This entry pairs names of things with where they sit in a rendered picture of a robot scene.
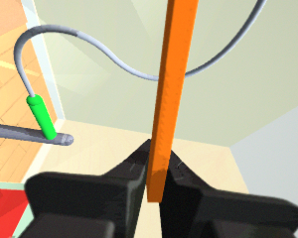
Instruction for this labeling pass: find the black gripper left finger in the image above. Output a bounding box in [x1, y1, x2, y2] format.
[24, 139, 151, 238]

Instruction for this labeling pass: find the orange handle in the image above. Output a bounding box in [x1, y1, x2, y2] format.
[146, 0, 199, 202]

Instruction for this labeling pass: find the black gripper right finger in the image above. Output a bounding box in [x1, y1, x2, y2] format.
[159, 150, 298, 238]

